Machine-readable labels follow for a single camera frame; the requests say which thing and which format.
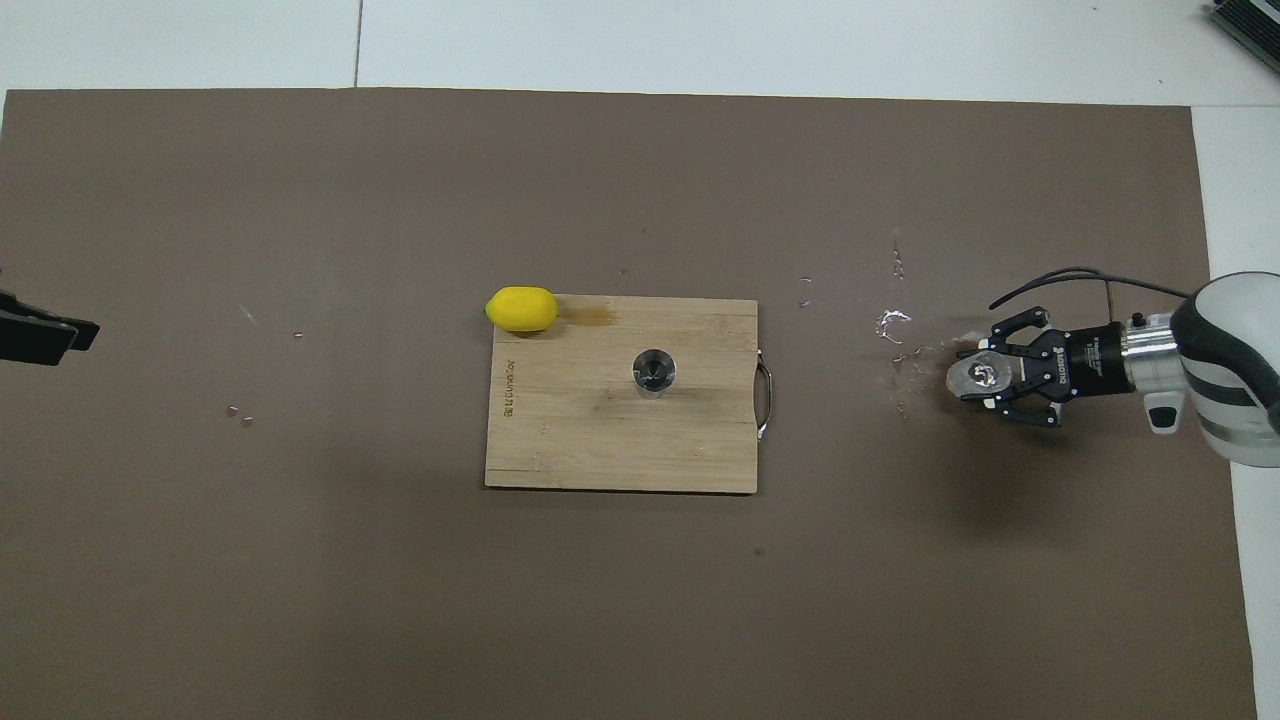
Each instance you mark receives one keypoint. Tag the wooden cutting board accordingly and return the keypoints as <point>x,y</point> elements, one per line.
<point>580,440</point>

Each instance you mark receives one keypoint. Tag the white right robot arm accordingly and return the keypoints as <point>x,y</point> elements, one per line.
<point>1230,370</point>

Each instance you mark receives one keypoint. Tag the grey ribbed device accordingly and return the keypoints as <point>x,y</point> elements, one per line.
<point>1255,25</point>

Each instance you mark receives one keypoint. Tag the brown table mat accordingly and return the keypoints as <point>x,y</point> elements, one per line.
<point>600,620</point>

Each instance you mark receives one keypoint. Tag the yellow lemon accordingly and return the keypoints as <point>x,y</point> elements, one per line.
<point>521,309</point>

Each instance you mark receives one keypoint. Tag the clear glass cup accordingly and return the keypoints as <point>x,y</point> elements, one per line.
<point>978,376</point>

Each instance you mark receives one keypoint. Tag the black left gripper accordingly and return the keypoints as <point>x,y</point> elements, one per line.
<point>18,335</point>

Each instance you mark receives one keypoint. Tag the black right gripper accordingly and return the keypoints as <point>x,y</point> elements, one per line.
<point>1090,358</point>

